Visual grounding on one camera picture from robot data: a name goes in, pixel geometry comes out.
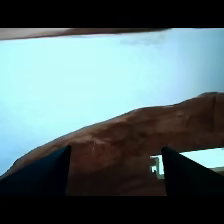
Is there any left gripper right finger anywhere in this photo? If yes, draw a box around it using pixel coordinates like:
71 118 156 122
161 146 224 197

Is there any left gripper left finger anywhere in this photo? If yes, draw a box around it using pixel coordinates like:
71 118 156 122
0 145 72 197

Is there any pale grey shirt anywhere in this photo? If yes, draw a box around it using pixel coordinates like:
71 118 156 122
0 91 224 197

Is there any silver frame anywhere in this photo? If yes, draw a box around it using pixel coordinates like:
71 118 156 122
149 155 165 180

